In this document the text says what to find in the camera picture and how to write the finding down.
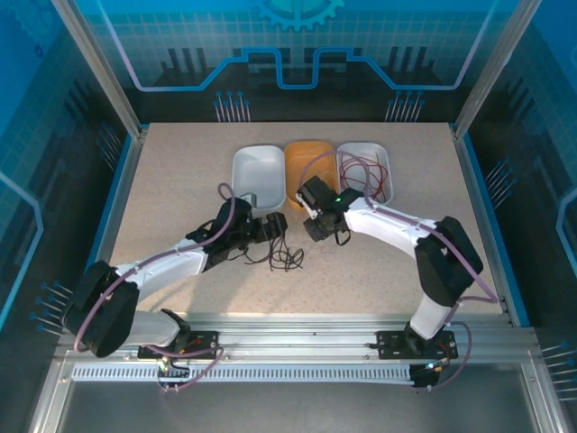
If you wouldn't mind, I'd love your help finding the black cable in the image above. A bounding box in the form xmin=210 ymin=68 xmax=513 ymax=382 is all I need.
xmin=243 ymin=223 xmax=294 ymax=274
xmin=268 ymin=234 xmax=306 ymax=273

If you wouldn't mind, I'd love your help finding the orange plastic tray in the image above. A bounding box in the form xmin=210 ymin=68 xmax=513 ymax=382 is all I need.
xmin=283 ymin=140 xmax=339 ymax=212

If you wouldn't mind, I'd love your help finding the white plastic tray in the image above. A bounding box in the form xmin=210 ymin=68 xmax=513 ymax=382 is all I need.
xmin=231 ymin=143 xmax=287 ymax=213
xmin=335 ymin=142 xmax=394 ymax=214

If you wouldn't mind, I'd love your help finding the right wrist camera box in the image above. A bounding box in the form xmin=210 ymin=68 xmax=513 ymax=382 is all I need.
xmin=295 ymin=188 xmax=319 ymax=221

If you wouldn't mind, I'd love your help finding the aluminium mounting rail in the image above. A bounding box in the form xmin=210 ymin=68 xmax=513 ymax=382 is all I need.
xmin=58 ymin=313 xmax=537 ymax=362

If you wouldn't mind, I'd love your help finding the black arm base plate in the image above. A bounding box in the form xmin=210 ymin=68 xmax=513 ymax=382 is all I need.
xmin=137 ymin=330 xmax=221 ymax=361
xmin=376 ymin=330 xmax=459 ymax=361

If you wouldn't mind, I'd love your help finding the aluminium table side rail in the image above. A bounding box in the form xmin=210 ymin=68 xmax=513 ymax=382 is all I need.
xmin=450 ymin=124 xmax=517 ymax=328
xmin=76 ymin=125 xmax=148 ymax=328

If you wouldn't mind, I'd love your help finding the white slotted cable duct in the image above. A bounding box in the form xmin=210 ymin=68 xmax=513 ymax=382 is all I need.
xmin=71 ymin=364 xmax=415 ymax=385

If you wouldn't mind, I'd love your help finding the aluminium frame post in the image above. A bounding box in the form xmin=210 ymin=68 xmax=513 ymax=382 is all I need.
xmin=50 ymin=0 xmax=148 ymax=139
xmin=453 ymin=0 xmax=542 ymax=139

